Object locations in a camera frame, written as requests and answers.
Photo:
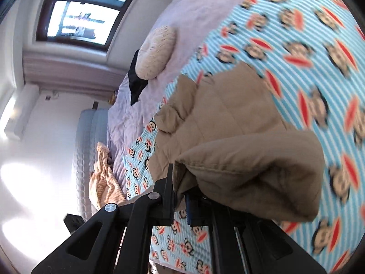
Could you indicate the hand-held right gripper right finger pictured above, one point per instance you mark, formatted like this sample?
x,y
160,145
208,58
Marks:
x,y
194,212

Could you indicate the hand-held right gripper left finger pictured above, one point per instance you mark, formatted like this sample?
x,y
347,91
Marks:
x,y
137,228

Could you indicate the tan puffer jacket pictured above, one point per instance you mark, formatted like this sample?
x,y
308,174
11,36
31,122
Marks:
x,y
242,162

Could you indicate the orange striped cream garment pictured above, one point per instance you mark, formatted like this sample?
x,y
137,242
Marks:
x,y
105,177

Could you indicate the dark object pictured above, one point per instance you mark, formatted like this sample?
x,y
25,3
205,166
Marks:
x,y
74,221

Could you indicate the grey padded headboard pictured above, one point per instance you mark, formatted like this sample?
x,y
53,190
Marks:
x,y
85,154

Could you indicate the yellow small box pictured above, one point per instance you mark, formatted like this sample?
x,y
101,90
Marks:
x,y
112,97

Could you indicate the black folded cloth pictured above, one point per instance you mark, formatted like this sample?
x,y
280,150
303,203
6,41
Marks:
x,y
137,85

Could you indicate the round cream cushion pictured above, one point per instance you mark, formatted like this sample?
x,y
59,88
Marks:
x,y
155,54

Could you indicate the grey pleated curtain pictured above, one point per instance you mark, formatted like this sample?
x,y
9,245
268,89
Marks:
x,y
74,68

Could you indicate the bed with lilac cover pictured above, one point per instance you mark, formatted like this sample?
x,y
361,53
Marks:
x,y
185,20

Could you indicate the monkey print striped blanket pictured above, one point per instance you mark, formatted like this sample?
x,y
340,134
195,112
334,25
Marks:
x,y
285,20

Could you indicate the dark framed window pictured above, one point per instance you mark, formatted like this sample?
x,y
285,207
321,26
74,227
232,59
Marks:
x,y
85,14

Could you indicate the small wall switch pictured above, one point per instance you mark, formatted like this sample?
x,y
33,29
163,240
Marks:
x,y
49,97

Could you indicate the white wall air conditioner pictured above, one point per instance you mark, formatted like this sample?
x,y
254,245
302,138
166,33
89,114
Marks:
x,y
20,114

